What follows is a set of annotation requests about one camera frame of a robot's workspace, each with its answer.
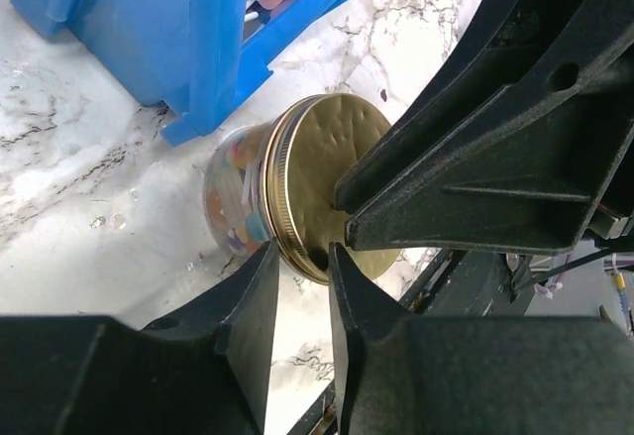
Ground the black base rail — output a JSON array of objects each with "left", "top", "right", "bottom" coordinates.
[{"left": 276, "top": 246, "right": 634, "bottom": 435}]

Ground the blue candy bin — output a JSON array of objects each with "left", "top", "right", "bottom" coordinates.
[{"left": 11, "top": 0, "right": 347, "bottom": 146}]

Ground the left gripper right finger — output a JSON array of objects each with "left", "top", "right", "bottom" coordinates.
[{"left": 328, "top": 242, "right": 634, "bottom": 435}]

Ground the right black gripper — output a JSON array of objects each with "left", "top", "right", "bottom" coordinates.
[{"left": 334, "top": 0, "right": 633, "bottom": 251}]

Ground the round jar lid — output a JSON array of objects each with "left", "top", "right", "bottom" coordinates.
[{"left": 261, "top": 93, "right": 390, "bottom": 284}]

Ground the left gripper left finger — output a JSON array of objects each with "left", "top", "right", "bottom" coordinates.
[{"left": 1, "top": 241, "right": 279, "bottom": 434}]

